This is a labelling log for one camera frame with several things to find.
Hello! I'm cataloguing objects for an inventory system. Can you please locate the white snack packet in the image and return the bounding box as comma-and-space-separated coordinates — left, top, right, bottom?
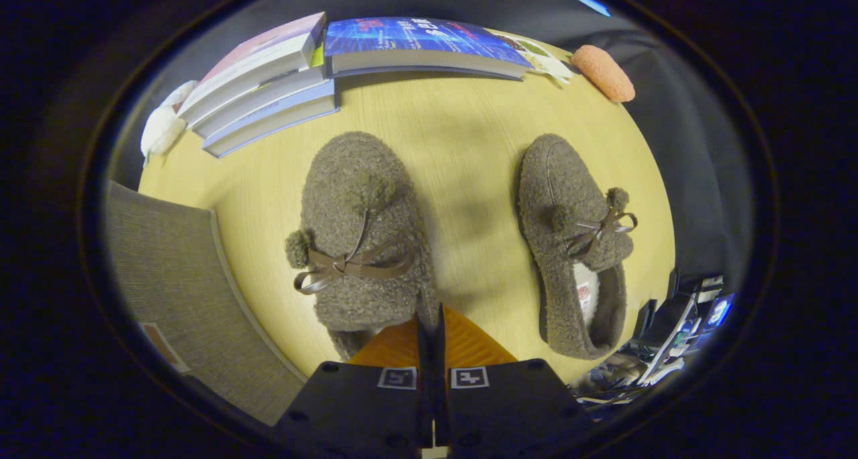
499, 34, 577, 84

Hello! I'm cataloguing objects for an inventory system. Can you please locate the white green spine book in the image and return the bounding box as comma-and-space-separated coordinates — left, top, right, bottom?
192, 44, 330, 140

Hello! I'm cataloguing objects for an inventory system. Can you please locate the white plush toy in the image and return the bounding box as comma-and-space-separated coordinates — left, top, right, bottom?
139, 80, 199, 159

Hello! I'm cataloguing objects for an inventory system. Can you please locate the pink cover book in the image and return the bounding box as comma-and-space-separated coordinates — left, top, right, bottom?
176, 11, 328, 129

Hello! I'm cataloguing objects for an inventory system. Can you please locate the brown fuzzy shoe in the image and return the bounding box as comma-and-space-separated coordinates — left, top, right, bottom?
516, 133, 638, 360
285, 131, 441, 362

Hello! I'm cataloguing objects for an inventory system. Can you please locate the light blue cover book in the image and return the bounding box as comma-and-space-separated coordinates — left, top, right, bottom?
202, 78, 341, 159

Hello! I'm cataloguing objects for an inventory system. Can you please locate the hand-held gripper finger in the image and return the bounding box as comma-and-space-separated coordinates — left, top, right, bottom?
433, 304, 596, 457
273, 314, 434, 457

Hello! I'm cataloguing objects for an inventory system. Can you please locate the clutter of cables and devices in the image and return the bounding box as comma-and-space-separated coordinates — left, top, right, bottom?
570, 268, 738, 413

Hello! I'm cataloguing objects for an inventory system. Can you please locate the orange sponge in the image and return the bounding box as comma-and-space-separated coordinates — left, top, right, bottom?
570, 44, 636, 103

